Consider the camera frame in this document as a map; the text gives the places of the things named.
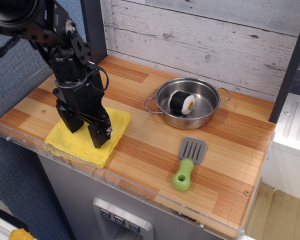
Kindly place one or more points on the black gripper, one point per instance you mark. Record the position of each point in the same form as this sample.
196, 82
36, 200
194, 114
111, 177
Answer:
80, 101

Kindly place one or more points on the yellow cloth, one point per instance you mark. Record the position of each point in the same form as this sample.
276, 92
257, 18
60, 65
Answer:
79, 145

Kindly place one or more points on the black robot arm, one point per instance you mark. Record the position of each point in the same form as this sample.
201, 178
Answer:
50, 30

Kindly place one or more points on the grey toy kitchen cabinet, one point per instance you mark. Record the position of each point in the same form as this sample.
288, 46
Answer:
76, 186

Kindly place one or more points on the clear acrylic table guard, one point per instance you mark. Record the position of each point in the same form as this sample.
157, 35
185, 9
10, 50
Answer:
147, 155

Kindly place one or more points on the plush sushi roll toy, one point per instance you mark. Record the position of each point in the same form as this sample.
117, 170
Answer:
181, 102

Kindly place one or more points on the silver dispenser button panel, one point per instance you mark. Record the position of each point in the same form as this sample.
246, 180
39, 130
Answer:
116, 223

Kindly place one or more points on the stainless steel pot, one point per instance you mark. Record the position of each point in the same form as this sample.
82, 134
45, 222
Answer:
208, 99

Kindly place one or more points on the grey green toy spatula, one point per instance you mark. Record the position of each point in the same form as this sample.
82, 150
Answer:
191, 153

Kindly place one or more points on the yellow object bottom corner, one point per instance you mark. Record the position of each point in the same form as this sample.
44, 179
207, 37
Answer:
20, 234

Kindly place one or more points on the white ridged side counter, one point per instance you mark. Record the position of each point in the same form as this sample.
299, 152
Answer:
281, 169

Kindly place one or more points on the dark grey left post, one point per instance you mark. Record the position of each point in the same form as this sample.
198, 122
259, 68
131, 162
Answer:
94, 29

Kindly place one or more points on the dark grey post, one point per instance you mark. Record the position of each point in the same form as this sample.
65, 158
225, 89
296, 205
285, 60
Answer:
286, 83
94, 29

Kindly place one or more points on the dark grey right post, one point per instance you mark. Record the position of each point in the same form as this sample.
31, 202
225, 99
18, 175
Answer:
286, 83

